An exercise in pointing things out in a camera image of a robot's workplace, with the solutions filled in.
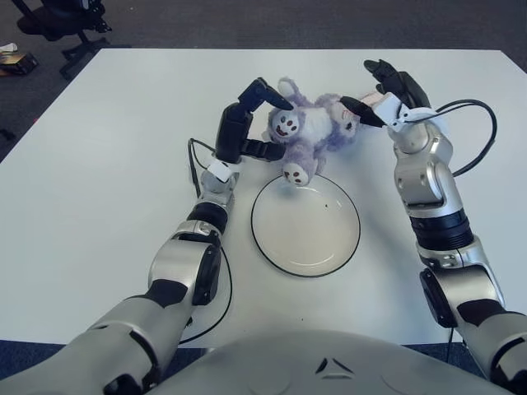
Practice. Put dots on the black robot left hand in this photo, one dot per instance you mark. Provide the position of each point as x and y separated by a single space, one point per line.
230 131

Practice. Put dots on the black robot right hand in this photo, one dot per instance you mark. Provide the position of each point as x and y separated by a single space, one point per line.
407 88

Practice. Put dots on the purple plush bunny doll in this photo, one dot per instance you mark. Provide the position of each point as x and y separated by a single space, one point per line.
313 123

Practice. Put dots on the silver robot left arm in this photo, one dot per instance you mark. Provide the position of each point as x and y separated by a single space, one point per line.
181 255

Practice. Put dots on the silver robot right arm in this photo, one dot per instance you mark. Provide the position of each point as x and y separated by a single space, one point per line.
424 177

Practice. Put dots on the white plate black rim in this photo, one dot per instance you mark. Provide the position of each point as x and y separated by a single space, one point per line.
304 238

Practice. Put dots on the black office chair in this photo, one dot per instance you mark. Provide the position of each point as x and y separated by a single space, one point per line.
53 24

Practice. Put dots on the cardboard box on floor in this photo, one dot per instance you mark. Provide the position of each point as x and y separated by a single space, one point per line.
20 61

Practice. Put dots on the grey robot torso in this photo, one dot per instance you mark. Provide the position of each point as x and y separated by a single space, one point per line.
288 370

